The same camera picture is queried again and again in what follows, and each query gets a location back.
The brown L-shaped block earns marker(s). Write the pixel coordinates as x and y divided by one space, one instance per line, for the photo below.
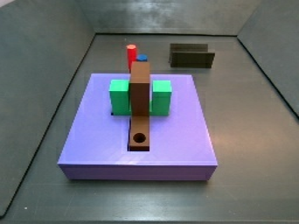
139 99

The black angled bracket holder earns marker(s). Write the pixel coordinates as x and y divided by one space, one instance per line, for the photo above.
189 55

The red cylinder peg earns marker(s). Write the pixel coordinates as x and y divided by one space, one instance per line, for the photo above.
131 54

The purple board block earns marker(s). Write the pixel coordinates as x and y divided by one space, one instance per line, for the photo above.
94 152

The green block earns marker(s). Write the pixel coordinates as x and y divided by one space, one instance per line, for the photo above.
161 95
118 97

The blue cylinder peg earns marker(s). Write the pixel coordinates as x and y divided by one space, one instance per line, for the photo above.
141 57

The left green block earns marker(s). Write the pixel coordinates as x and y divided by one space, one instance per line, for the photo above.
118 97

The right green block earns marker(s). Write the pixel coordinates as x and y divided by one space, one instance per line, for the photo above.
161 95

